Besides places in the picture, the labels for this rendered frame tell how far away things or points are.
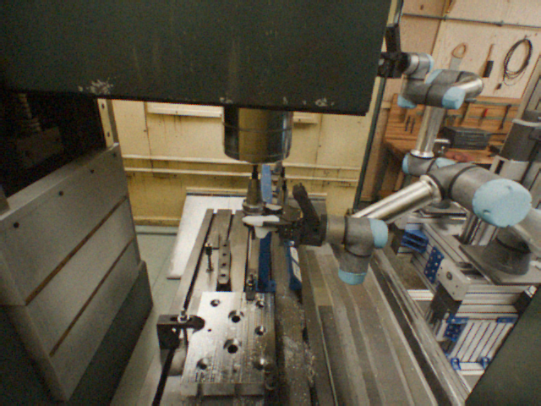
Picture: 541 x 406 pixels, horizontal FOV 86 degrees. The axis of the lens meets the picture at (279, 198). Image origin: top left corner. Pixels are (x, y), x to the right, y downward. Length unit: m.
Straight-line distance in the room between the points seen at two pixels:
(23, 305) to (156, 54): 0.54
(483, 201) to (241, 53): 0.66
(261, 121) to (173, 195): 1.42
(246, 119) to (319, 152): 1.22
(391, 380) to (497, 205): 0.70
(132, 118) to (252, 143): 1.31
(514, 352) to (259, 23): 0.91
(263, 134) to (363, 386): 0.91
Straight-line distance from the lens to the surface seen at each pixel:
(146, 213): 2.07
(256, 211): 0.72
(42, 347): 0.85
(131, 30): 0.57
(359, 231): 0.74
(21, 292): 0.74
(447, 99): 1.21
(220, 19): 0.53
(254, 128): 0.59
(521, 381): 0.98
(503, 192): 0.87
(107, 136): 0.99
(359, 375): 1.20
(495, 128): 4.34
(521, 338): 0.94
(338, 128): 1.76
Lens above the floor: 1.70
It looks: 27 degrees down
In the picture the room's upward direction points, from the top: 5 degrees clockwise
